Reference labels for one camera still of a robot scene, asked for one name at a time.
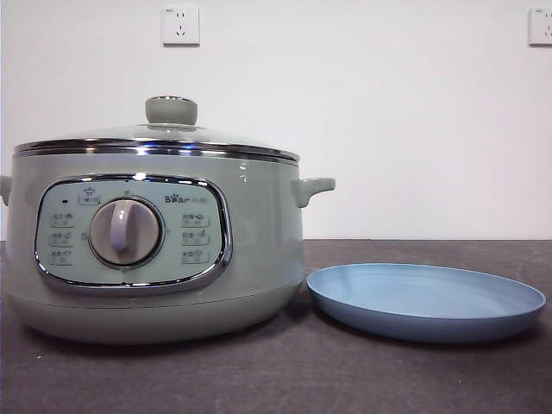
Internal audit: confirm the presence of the white wall socket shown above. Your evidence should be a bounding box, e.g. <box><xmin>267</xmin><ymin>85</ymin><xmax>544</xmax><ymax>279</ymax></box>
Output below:
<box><xmin>529</xmin><ymin>7</ymin><xmax>552</xmax><ymax>47</ymax></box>
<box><xmin>162</xmin><ymin>5</ymin><xmax>201</xmax><ymax>47</ymax></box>

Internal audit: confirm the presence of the glass lid with green knob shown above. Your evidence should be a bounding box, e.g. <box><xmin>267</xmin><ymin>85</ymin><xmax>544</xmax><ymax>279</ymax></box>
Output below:
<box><xmin>12</xmin><ymin>95</ymin><xmax>299</xmax><ymax>154</ymax></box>

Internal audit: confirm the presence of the pale green electric steamer pot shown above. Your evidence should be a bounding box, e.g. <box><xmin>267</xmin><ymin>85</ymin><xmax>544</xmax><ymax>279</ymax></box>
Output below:
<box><xmin>0</xmin><ymin>148</ymin><xmax>336</xmax><ymax>346</ymax></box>

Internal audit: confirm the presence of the blue round plate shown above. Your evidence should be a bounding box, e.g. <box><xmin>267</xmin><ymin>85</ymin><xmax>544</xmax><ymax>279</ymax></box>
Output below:
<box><xmin>306</xmin><ymin>262</ymin><xmax>547</xmax><ymax>344</ymax></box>

